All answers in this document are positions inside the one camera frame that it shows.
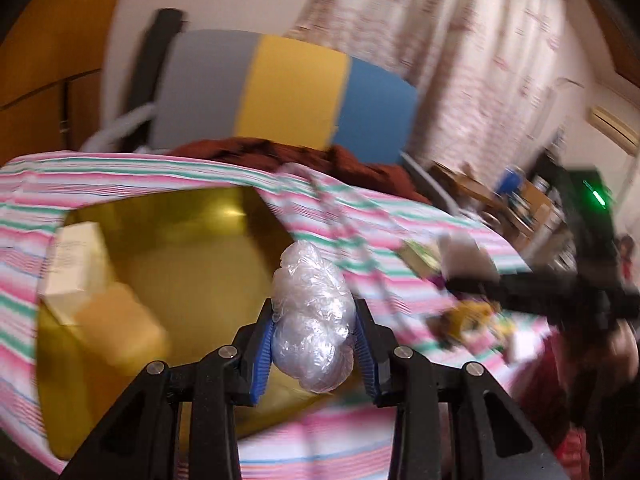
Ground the gold metal tin tray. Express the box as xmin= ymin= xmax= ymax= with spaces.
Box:
xmin=36 ymin=186 xmax=293 ymax=460

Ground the person in red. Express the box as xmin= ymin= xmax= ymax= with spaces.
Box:
xmin=617 ymin=234 xmax=636 ymax=283

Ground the clear plastic bag bundle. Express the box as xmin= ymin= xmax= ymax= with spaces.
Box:
xmin=271 ymin=240 xmax=356 ymax=393

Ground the black rolled mat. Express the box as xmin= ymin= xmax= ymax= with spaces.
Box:
xmin=118 ymin=8 xmax=186 ymax=153

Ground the wooden wardrobe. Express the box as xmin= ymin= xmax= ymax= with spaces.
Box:
xmin=1 ymin=0 xmax=117 ymax=162

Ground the cluttered side table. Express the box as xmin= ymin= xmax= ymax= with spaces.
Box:
xmin=428 ymin=162 xmax=572 ymax=269

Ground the green gold small box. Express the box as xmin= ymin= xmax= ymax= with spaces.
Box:
xmin=397 ymin=240 xmax=440 ymax=280

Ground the striped pink green cloth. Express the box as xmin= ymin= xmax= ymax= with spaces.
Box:
xmin=1 ymin=152 xmax=526 ymax=479

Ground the beige printed carton box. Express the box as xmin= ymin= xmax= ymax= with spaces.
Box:
xmin=40 ymin=221 xmax=115 ymax=325

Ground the pink patterned curtain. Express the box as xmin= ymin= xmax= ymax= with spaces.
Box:
xmin=290 ymin=0 xmax=566 ymax=185

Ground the wall air conditioner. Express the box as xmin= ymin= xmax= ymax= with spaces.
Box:
xmin=587 ymin=106 xmax=639 ymax=156

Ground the right hand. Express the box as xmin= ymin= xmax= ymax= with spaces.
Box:
xmin=552 ymin=321 xmax=639 ymax=396

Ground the grey yellow blue chair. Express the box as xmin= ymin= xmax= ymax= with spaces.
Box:
xmin=81 ymin=29 xmax=459 ymax=214

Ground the dark red garment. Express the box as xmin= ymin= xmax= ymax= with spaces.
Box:
xmin=169 ymin=138 xmax=431 ymax=205

